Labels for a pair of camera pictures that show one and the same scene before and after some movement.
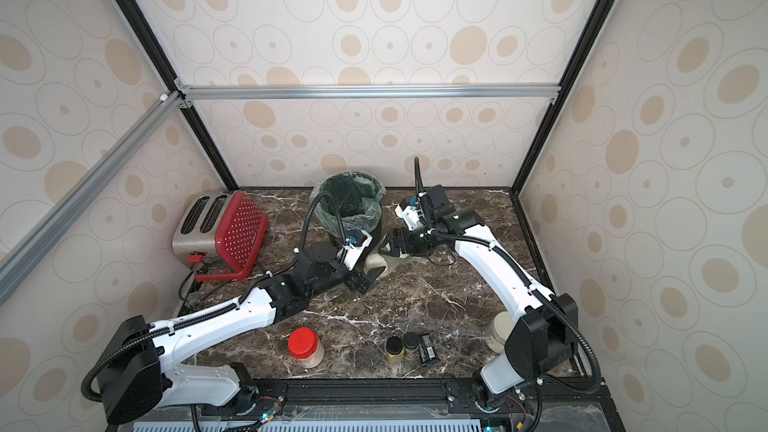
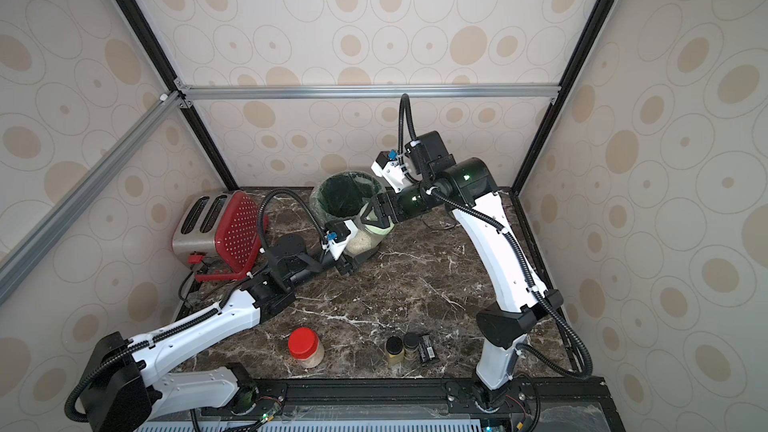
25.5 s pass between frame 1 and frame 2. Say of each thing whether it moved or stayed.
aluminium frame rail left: stayed
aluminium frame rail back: stayed
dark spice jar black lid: stayed
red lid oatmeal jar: stayed
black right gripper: moved
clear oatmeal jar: moved
